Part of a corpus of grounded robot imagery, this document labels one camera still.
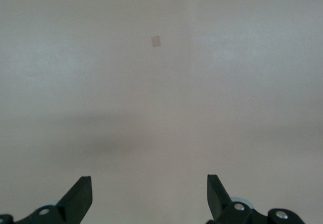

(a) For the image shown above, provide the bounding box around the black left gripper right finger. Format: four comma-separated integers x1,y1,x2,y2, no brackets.
206,174,254,224

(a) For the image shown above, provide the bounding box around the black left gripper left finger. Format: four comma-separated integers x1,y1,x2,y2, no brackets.
15,176,93,224

